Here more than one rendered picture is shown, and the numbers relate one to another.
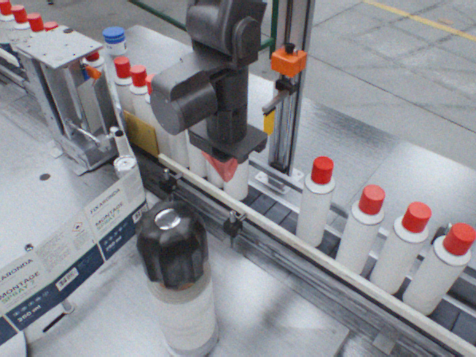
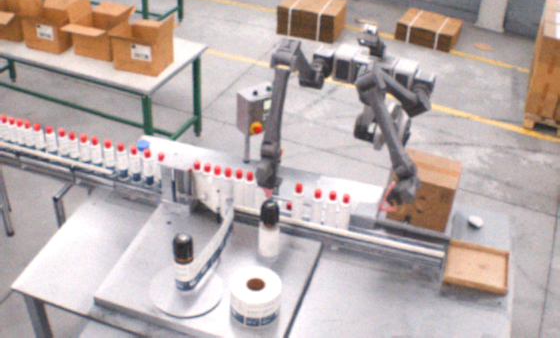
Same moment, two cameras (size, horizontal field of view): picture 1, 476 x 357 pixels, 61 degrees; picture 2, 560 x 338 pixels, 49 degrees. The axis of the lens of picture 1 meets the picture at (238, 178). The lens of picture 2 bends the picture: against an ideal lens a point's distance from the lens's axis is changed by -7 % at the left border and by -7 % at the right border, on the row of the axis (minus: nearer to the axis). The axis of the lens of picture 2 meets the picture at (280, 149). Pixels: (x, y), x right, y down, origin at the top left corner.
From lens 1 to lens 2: 2.32 m
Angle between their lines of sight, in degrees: 22
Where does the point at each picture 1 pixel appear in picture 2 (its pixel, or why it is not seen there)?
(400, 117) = (315, 162)
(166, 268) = (273, 216)
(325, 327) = (313, 244)
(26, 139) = (135, 211)
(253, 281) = (282, 238)
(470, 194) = (356, 192)
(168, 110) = (262, 174)
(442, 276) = (345, 212)
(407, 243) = (332, 204)
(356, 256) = (317, 217)
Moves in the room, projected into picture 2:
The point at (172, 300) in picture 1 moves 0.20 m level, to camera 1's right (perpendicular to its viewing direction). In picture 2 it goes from (271, 230) to (315, 220)
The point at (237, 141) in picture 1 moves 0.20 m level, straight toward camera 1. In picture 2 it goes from (274, 181) to (293, 209)
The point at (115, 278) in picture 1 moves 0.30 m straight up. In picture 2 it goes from (229, 248) to (229, 195)
